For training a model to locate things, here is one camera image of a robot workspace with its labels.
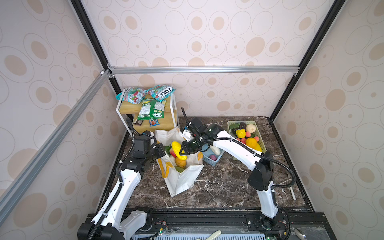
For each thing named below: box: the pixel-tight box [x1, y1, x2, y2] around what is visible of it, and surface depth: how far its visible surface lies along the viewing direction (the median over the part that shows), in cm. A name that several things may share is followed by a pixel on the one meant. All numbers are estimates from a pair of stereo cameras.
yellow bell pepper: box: [235, 128, 246, 139], surface depth 102 cm
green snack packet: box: [137, 98, 167, 121], surface depth 77 cm
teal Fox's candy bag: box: [145, 84, 177, 102], surface depth 83 cm
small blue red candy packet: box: [149, 118, 161, 127], surface depth 96 cm
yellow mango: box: [171, 141, 188, 161], surface depth 79 cm
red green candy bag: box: [115, 87, 147, 105], surface depth 84 cm
